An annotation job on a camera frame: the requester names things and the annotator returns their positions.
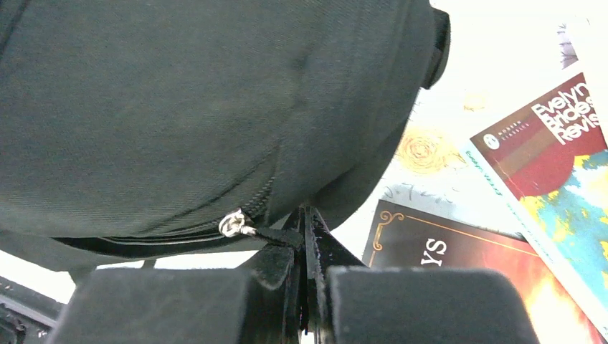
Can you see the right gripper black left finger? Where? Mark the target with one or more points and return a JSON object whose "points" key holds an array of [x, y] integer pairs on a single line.
{"points": [[256, 302]]}

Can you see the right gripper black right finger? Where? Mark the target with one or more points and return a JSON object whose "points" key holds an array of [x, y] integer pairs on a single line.
{"points": [[349, 302]]}

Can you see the black student backpack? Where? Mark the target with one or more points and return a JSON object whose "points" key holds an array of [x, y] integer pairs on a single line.
{"points": [[190, 123]]}

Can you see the Three Days To See book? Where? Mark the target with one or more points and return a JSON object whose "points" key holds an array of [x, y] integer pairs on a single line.
{"points": [[404, 237]]}

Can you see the Evelyn Waugh paperback book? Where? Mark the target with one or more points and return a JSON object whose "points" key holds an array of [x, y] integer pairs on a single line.
{"points": [[546, 158]]}

